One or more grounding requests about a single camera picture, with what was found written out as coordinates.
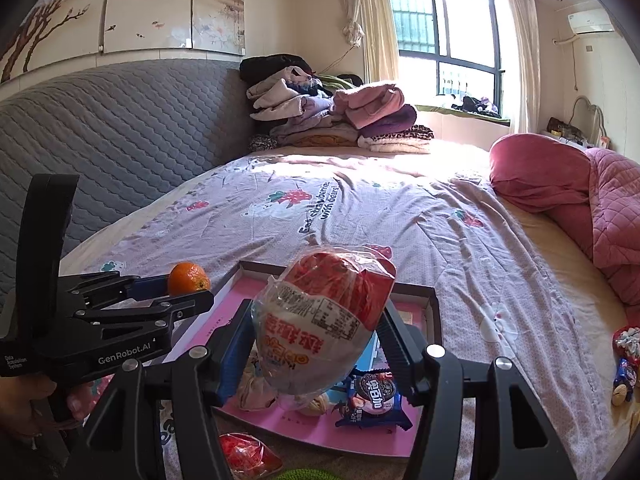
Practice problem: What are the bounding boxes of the snack packets at bed edge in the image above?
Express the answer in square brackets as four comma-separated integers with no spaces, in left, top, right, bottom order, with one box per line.
[611,326,640,406]

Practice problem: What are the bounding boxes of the person's left hand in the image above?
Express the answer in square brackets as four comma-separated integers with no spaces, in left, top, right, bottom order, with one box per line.
[0,377,59,440]

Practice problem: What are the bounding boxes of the grey quilted headboard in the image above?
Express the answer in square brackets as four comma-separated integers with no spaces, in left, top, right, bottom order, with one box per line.
[0,57,256,301]

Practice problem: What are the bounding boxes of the red and white snack packet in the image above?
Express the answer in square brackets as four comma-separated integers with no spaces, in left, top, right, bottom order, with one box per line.
[251,245,398,396]

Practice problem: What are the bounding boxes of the pink book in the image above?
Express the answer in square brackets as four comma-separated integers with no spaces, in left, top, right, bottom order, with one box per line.
[165,272,426,448]

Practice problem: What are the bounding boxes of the shallow cardboard box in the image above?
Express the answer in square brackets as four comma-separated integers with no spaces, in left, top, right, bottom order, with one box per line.
[165,260,443,461]

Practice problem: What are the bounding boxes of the dark clothes on windowsill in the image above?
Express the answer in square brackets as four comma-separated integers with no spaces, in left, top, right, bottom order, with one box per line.
[452,96,501,117]

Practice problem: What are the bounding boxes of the painted wall panels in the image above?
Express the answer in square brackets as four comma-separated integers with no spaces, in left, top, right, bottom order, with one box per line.
[0,0,247,83]

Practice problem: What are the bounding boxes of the green windowsill cloth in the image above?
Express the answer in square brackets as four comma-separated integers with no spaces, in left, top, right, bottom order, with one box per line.
[415,104,511,127]

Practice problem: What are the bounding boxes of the red plastic packet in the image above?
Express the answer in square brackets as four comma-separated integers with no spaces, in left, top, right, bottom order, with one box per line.
[219,432,284,478]

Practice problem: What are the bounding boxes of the pile of folded clothes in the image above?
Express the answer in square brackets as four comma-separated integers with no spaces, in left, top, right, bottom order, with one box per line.
[239,54,435,155]

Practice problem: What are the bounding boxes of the tangerine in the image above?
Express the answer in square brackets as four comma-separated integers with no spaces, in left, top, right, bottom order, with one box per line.
[167,262,212,297]

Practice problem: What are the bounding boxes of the cream under sheet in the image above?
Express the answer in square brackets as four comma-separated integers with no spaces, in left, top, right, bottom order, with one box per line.
[500,200,640,461]

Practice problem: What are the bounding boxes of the pink quilted blanket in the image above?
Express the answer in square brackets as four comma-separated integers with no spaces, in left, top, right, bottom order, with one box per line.
[582,147,640,306]

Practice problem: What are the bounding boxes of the beige pastry bag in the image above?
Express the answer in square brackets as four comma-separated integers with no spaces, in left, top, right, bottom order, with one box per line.
[237,355,331,417]

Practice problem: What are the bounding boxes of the red pillow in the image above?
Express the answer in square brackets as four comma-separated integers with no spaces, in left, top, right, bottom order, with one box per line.
[489,133,596,261]

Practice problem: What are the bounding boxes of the green knitted item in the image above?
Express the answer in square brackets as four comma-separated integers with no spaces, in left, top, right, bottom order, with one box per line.
[272,467,341,480]

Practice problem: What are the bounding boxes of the white air conditioner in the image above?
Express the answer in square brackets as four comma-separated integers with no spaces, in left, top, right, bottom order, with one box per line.
[567,9,616,36]

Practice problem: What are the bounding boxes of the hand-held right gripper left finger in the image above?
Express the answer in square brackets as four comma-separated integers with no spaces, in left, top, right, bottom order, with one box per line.
[75,299,256,480]

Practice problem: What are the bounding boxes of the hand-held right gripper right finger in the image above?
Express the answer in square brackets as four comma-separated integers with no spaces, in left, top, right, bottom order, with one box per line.
[377,305,578,480]

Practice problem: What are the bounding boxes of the cream curtain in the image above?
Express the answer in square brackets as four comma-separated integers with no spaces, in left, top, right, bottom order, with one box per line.
[500,0,539,134]
[340,0,401,96]

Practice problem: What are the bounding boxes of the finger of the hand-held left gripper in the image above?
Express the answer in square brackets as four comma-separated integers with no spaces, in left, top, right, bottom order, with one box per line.
[60,271,171,309]
[75,290,217,335]

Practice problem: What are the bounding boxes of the blue cookie packet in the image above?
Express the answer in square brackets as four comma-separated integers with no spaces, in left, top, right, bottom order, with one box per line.
[334,367,413,432]

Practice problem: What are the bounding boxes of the brown patterned bag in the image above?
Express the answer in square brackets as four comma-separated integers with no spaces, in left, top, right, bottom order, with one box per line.
[547,117,588,146]

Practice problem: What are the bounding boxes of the dark-framed window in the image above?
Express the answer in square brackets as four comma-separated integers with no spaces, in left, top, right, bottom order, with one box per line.
[387,0,503,111]

